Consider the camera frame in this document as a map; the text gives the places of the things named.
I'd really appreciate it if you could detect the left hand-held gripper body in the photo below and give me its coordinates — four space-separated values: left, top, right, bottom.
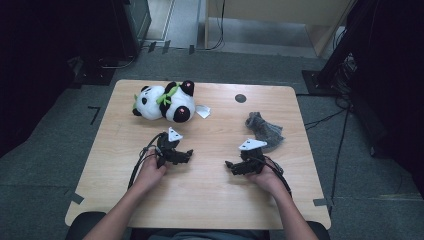
155 126 184 169

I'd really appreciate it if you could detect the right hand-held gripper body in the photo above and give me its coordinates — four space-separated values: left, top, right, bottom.
238 138 268 176

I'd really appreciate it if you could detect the grey cloth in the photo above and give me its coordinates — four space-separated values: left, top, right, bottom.
245 111 285 152

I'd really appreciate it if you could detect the panda plush toy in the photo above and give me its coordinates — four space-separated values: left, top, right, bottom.
132 79 212 124

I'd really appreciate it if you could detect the person's right hand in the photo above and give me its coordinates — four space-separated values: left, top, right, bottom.
248 164 284 198

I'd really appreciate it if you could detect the person's left hand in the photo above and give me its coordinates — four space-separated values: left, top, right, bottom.
133 149 168 194

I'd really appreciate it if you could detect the person's dark clothing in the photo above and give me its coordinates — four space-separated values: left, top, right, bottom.
129 228 271 240

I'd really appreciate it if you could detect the black angled floor tape mark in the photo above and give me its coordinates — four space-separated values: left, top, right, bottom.
87 105 102 126

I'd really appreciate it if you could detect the grey floor tape piece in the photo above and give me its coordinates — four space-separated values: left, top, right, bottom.
64 189 85 205
312 197 334 208

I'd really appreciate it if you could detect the black stand base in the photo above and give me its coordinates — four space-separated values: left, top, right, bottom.
71 56 116 89

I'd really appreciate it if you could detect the black equipment cabinet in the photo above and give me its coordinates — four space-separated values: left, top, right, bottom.
111 0 153 60

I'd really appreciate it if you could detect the black metal stand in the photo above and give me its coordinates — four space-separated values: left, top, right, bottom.
301 0 368 98

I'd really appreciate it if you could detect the light wooden cabinet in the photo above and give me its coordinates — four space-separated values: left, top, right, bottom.
203 0 354 58

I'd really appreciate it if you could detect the dark curtain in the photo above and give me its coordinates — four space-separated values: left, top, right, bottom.
346 0 424 198
0 0 118 158

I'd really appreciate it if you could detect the right hand-held gripper cable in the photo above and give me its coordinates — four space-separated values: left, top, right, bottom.
263 154 293 198

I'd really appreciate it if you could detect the hand-held gripper cable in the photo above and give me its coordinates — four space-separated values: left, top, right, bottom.
127 132 168 191
263 154 293 198

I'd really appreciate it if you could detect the left hand-held gripper cable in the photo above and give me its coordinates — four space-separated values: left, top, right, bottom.
127 132 168 191

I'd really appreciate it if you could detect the short black floor cable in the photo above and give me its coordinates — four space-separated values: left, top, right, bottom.
303 108 348 130

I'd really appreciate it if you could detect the long black floor cable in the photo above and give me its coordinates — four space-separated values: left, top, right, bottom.
329 99 351 214

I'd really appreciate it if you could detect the black curved floor cable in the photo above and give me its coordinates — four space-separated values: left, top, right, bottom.
98 54 138 70

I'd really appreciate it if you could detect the black hanging cable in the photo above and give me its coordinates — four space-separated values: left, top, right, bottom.
196 0 226 52

